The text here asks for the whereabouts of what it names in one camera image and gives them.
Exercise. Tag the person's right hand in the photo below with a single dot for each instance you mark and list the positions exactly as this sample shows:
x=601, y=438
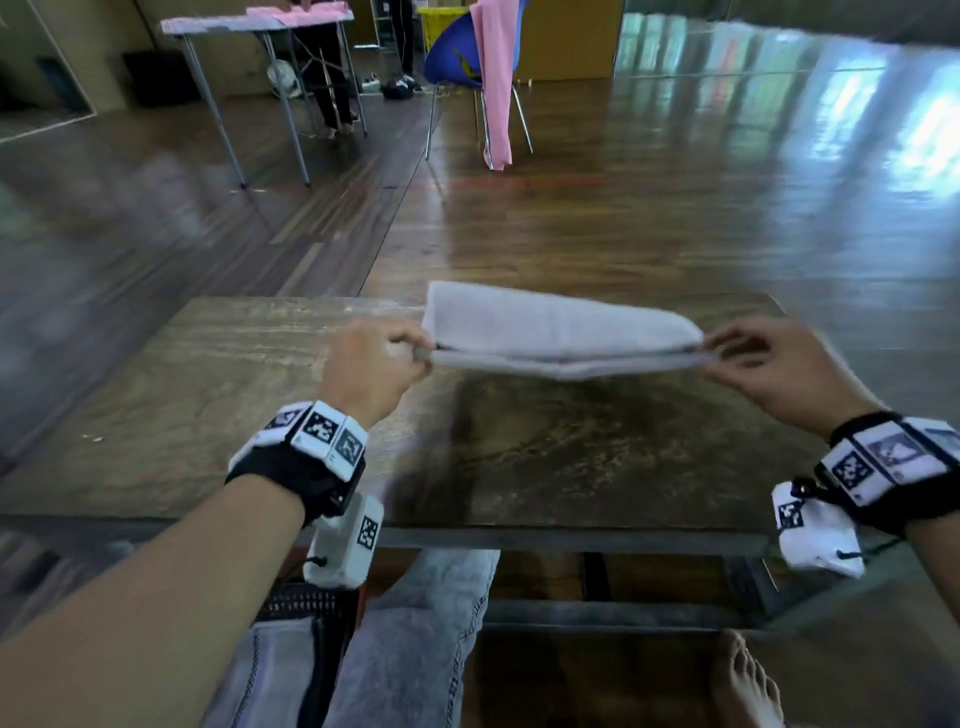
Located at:
x=787, y=375

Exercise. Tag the person's left hand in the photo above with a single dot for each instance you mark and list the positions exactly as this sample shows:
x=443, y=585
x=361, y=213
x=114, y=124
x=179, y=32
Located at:
x=367, y=375

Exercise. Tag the light grey smooth towel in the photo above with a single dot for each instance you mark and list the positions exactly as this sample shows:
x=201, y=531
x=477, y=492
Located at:
x=562, y=330

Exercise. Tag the black plastic mesh basket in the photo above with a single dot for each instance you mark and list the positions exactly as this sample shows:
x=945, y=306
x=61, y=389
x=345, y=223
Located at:
x=330, y=637

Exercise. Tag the grey terry towel checkered stripe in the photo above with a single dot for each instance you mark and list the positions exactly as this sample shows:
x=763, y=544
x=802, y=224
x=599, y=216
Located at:
x=270, y=675

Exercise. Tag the person's right forearm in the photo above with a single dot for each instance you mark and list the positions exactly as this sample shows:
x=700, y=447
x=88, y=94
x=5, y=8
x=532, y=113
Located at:
x=937, y=562

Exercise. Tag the person's bare foot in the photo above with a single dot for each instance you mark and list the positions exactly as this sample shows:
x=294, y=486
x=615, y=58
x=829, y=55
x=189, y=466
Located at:
x=746, y=682

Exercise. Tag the yellow plastic basket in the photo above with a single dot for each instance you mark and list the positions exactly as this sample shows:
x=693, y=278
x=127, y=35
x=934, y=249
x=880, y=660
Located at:
x=439, y=26

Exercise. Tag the black left wrist marker band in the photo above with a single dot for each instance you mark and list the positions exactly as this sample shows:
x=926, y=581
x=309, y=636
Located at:
x=300, y=465

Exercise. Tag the black shoes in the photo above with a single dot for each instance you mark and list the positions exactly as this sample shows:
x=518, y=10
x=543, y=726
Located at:
x=397, y=88

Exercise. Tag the white power strip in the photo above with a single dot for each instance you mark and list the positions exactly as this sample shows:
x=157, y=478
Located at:
x=370, y=83

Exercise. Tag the white floor fan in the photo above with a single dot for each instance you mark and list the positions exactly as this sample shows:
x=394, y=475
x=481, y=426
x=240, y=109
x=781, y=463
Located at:
x=283, y=79

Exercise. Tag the pink cloth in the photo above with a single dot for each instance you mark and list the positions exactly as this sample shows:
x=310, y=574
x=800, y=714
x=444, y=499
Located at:
x=495, y=82
x=300, y=11

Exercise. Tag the blue chair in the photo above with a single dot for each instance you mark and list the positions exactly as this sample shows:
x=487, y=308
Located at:
x=450, y=52

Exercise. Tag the grey folding table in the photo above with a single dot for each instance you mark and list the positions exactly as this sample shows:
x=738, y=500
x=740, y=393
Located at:
x=210, y=26

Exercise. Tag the yellow wooden door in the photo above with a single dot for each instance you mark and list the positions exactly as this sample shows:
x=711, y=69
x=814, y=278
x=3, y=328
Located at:
x=570, y=41

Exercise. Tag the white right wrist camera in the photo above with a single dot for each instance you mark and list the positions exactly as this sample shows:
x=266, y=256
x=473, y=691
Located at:
x=817, y=532

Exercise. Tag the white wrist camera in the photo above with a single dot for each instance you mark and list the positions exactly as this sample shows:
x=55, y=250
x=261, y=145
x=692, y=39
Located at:
x=341, y=547
x=817, y=532

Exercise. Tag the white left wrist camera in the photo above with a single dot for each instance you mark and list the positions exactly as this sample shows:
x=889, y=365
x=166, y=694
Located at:
x=341, y=547

